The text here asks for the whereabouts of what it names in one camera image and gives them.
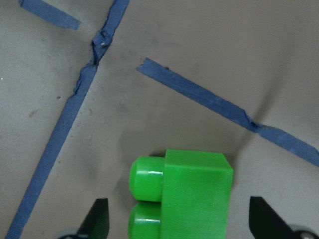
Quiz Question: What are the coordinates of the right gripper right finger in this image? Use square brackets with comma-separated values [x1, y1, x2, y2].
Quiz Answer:
[249, 196, 297, 239]

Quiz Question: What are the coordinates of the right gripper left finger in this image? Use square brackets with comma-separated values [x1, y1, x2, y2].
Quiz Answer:
[75, 198, 110, 239]

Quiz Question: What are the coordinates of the green toy block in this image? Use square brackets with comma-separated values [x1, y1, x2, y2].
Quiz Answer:
[128, 149, 233, 239]

